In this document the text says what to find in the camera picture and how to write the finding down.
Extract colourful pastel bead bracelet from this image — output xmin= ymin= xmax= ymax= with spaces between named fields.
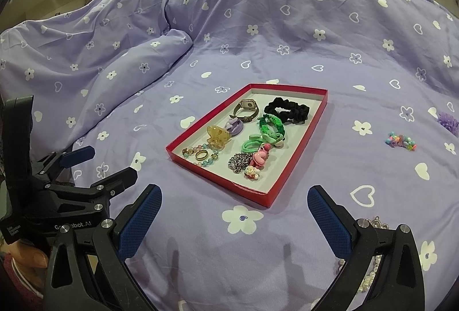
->
xmin=385 ymin=132 xmax=418 ymax=152

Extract pink charm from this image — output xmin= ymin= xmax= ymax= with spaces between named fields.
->
xmin=250 ymin=144 xmax=271 ymax=168

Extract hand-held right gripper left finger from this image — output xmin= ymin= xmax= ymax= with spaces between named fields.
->
xmin=43 ymin=183 xmax=163 ymax=311

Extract green hair tie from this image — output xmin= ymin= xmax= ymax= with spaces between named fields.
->
xmin=241 ymin=132 xmax=277 ymax=155

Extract black scrunchie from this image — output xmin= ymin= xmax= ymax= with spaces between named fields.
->
xmin=264 ymin=97 xmax=310 ymax=125

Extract green braided bracelet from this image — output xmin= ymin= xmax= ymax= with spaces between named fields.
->
xmin=256 ymin=113 xmax=287 ymax=143

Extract pearl bead necklace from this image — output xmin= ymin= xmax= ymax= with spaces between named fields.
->
xmin=335 ymin=216 xmax=391 ymax=293

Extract person's left hand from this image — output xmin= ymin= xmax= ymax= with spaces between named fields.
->
xmin=10 ymin=243 xmax=49 ymax=269

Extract purple floral bedspread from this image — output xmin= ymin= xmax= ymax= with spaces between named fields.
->
xmin=0 ymin=0 xmax=459 ymax=311

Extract watch with olive strap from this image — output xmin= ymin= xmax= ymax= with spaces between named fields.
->
xmin=230 ymin=99 xmax=259 ymax=123

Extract silver chain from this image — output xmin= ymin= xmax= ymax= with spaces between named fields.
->
xmin=227 ymin=152 xmax=257 ymax=174

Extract glass bead bracelet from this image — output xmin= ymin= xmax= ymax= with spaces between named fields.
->
xmin=182 ymin=143 xmax=219 ymax=167

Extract red jewelry box tray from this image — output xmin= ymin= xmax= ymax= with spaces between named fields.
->
xmin=166 ymin=83 xmax=328 ymax=208

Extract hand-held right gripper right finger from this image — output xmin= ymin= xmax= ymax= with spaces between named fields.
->
xmin=307 ymin=185 xmax=433 ymax=311

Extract amber claw hair clip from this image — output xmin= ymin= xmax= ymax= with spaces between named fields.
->
xmin=206 ymin=125 xmax=232 ymax=150

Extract purple flower hair clip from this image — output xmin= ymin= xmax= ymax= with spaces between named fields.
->
xmin=224 ymin=118 xmax=245 ymax=136

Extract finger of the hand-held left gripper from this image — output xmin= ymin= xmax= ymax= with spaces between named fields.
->
xmin=36 ymin=148 xmax=96 ymax=183
xmin=54 ymin=167 xmax=139 ymax=212

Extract purple fluffy pompom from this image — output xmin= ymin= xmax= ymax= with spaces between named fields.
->
xmin=437 ymin=112 xmax=459 ymax=134

